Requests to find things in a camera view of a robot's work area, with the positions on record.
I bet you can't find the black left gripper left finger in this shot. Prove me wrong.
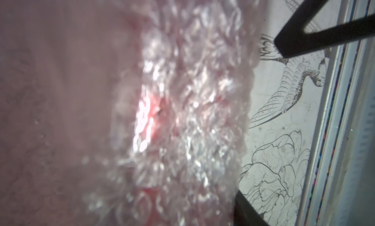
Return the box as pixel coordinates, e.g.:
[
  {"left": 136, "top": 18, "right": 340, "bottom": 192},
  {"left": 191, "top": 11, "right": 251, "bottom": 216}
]
[{"left": 233, "top": 191, "right": 268, "bottom": 226}]

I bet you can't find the aluminium front rail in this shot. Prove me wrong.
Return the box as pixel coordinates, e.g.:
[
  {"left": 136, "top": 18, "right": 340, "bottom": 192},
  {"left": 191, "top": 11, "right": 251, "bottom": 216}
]
[{"left": 295, "top": 0, "right": 375, "bottom": 226}]

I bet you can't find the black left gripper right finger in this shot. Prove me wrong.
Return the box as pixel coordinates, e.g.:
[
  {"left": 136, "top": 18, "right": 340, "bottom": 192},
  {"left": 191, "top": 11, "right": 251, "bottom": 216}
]
[{"left": 274, "top": 0, "right": 375, "bottom": 58}]

